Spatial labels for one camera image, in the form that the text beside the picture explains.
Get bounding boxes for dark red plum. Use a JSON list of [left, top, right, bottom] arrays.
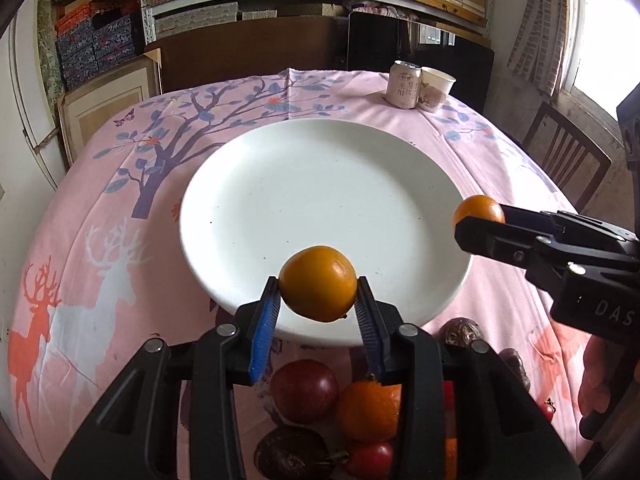
[[270, 359, 338, 425]]

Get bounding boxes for yellow-orange round fruit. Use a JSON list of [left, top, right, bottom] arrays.
[[279, 246, 358, 323]]

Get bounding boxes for white round plate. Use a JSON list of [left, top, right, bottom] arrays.
[[179, 119, 471, 325]]

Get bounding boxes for white paper cup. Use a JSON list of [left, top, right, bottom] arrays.
[[418, 67, 456, 113]]

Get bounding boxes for framed picture leaning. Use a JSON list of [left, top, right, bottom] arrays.
[[58, 49, 162, 167]]

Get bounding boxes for pink printed tablecloth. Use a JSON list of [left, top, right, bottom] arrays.
[[6, 68, 570, 474]]

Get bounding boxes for dark wooden chair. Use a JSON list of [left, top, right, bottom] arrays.
[[522, 102, 611, 212]]

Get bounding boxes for large orange mandarin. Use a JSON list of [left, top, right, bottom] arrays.
[[334, 382, 401, 443]]

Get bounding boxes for small orange kumquat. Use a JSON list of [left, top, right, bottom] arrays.
[[452, 195, 506, 230]]

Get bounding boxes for black glass cabinet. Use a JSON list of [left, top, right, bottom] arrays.
[[346, 12, 495, 113]]

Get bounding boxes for person's right hand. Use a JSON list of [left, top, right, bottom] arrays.
[[578, 336, 622, 417]]

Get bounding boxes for white drink can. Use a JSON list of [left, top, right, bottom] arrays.
[[385, 60, 421, 110]]

